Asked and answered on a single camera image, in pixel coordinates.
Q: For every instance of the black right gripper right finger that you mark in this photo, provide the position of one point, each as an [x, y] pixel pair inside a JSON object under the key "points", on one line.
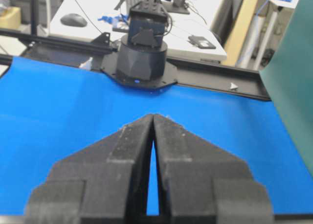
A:
{"points": [[201, 183]]}

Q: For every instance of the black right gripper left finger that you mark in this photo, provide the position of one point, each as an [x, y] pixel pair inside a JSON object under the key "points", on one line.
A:
{"points": [[104, 183]]}

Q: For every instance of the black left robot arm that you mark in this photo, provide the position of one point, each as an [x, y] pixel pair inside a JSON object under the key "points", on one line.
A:
{"points": [[141, 59]]}

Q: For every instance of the blue table cloth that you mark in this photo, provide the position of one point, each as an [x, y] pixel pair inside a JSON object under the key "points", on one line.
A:
{"points": [[73, 141]]}

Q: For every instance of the black device on desk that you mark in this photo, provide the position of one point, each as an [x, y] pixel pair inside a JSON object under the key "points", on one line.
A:
{"points": [[201, 42]]}

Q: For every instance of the green backdrop sheet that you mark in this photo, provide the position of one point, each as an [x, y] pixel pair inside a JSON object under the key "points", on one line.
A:
{"points": [[288, 79]]}

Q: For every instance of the black computer mouse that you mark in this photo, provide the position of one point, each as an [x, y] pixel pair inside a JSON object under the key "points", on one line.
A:
{"points": [[73, 20]]}

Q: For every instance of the white desk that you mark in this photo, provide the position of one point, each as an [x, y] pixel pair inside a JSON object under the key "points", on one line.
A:
{"points": [[112, 16]]}

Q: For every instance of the black monitor stand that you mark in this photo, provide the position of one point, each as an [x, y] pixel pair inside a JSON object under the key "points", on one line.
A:
{"points": [[177, 6]]}

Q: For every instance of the black aluminium table frame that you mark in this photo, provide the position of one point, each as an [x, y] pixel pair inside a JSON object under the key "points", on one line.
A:
{"points": [[177, 71]]}

